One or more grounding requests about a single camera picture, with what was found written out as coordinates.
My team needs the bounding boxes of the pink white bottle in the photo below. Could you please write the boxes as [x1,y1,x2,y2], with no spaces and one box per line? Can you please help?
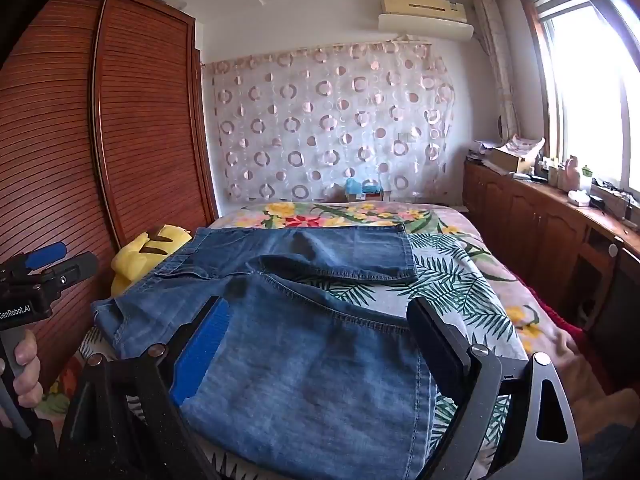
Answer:
[562,156,581,192]

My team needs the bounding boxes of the bundled floral window curtain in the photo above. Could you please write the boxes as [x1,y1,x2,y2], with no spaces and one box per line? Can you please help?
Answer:
[474,0,521,141]

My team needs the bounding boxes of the flat cardboard box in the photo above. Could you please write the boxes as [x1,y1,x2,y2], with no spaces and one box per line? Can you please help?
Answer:
[487,147,536,173]

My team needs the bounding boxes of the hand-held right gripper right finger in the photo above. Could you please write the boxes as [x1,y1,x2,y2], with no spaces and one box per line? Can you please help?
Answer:
[406,297,583,480]

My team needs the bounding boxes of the red cloth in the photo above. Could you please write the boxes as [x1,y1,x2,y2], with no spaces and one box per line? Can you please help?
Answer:
[537,300,586,346]

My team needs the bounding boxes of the wooden slatted wardrobe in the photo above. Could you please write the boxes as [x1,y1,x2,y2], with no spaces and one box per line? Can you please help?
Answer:
[0,0,218,396]

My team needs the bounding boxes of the beige wall air conditioner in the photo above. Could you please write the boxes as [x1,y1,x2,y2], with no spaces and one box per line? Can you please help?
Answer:
[380,0,468,23]

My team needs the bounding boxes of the blue denim pants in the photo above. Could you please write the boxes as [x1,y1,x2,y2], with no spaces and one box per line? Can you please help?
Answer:
[91,225,441,478]

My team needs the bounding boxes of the circle patterned sheer curtain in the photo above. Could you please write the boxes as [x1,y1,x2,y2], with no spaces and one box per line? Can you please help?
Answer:
[202,40,456,205]

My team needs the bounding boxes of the yellow plush toy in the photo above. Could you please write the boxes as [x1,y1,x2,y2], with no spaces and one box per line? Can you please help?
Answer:
[110,224,193,297]

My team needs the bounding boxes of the stack of papers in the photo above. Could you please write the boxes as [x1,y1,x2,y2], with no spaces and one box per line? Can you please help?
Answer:
[467,140,496,166]

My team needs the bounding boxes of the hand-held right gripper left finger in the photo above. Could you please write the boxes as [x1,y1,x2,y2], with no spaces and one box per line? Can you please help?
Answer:
[60,296,233,480]

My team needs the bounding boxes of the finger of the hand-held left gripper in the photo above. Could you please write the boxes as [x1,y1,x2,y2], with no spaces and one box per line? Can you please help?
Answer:
[7,241,68,275]
[42,252,100,293]

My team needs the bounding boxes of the wooden framed window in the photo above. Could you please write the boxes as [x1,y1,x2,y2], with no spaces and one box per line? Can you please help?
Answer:
[517,0,640,201]

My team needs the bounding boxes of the long wooden cabinet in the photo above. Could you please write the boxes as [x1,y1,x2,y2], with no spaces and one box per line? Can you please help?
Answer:
[462,157,640,361]

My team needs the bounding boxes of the blue plastic bag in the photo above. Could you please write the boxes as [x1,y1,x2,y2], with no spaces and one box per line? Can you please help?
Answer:
[345,177,381,196]

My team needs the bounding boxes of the small cardboard box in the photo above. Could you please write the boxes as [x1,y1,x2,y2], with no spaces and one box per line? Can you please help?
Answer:
[345,187,396,204]

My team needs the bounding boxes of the newspaper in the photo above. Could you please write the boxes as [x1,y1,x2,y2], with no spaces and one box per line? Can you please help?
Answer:
[500,136,546,158]

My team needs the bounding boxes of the person's denim shorts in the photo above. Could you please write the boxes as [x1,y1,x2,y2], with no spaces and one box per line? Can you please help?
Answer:
[580,425,640,480]

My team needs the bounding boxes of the person's left hand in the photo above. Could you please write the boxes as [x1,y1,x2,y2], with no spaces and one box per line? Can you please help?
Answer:
[0,329,42,428]

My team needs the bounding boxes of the floral blanket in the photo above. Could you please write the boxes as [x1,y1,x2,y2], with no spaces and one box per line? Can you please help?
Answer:
[207,201,556,356]

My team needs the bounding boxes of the leaf print bed sheet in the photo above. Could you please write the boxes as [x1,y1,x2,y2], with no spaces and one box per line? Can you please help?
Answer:
[80,230,531,480]

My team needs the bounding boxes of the person's bare leg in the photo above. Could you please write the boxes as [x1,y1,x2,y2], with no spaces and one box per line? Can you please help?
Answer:
[545,327,636,426]

